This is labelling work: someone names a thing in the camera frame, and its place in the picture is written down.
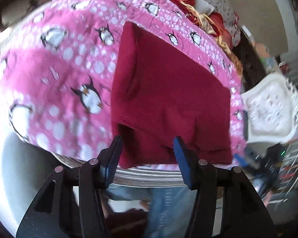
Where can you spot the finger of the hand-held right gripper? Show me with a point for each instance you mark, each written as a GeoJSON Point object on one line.
{"type": "Point", "coordinates": [242, 160]}

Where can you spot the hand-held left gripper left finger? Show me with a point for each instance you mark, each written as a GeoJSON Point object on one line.
{"type": "Point", "coordinates": [113, 158]}

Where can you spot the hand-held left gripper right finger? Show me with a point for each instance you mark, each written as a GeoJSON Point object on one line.
{"type": "Point", "coordinates": [185, 161]}

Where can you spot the dark red knit sweater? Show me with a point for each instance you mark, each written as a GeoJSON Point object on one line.
{"type": "Point", "coordinates": [168, 91]}

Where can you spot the grey quilted bed edge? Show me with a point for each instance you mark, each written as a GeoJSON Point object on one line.
{"type": "Point", "coordinates": [144, 176]}

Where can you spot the person's blue jeans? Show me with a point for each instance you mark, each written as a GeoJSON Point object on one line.
{"type": "Point", "coordinates": [168, 210]}

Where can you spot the white ornate chair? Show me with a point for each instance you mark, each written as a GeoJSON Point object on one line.
{"type": "Point", "coordinates": [268, 106]}

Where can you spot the pink penguin print blanket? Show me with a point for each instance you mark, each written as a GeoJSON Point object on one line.
{"type": "Point", "coordinates": [64, 79]}

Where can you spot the dark wooden cabinet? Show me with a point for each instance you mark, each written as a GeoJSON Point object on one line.
{"type": "Point", "coordinates": [248, 54]}

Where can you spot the gold and red satin cloth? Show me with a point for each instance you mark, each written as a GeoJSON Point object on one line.
{"type": "Point", "coordinates": [206, 19]}

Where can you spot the grey rectangular pillow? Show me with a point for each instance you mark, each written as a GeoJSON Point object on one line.
{"type": "Point", "coordinates": [205, 5]}

